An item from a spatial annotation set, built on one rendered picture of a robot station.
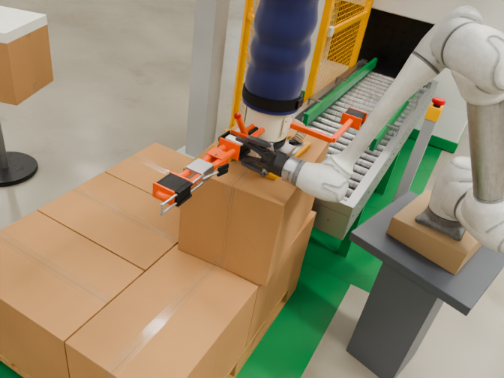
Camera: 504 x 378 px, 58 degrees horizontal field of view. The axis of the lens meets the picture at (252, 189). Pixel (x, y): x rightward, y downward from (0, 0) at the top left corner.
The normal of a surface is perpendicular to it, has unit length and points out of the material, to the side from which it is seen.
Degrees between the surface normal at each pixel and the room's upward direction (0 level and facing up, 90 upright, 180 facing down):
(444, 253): 90
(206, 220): 90
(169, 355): 0
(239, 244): 90
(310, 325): 0
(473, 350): 0
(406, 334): 90
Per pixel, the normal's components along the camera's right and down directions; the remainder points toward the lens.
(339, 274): 0.14, -0.81
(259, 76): -0.62, 0.11
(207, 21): -0.48, 0.44
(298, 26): 0.26, 0.37
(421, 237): -0.69, 0.33
